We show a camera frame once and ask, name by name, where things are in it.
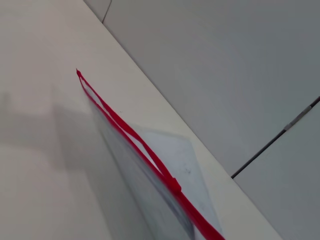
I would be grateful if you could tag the clear document bag red zipper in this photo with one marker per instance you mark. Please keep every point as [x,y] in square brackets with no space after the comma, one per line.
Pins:
[155,160]

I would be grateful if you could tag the red zipper slider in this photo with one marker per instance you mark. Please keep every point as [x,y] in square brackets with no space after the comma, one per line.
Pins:
[176,185]

